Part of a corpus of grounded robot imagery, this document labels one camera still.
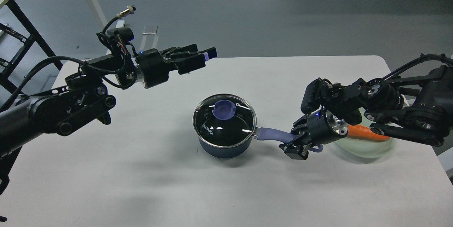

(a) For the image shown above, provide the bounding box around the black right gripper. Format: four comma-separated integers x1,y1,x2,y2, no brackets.
279,111,349,160

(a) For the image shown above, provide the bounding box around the glass lid with blue knob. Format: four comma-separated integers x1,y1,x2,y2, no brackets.
192,94,257,148

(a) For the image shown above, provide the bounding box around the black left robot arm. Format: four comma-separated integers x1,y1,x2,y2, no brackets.
0,6,217,192

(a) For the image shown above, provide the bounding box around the translucent green plate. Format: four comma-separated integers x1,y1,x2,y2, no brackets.
334,119,395,159

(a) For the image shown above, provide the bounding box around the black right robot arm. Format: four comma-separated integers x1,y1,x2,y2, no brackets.
279,54,453,160

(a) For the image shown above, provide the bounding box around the orange toy carrot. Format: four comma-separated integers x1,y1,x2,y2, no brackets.
347,124,390,142

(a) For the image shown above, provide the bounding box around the blue saucepan with handle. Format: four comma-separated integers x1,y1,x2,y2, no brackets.
193,94,324,159

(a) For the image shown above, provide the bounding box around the black metal rack left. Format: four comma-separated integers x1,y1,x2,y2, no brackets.
0,0,55,93

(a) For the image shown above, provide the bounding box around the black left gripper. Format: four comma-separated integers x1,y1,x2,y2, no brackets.
136,44,217,89

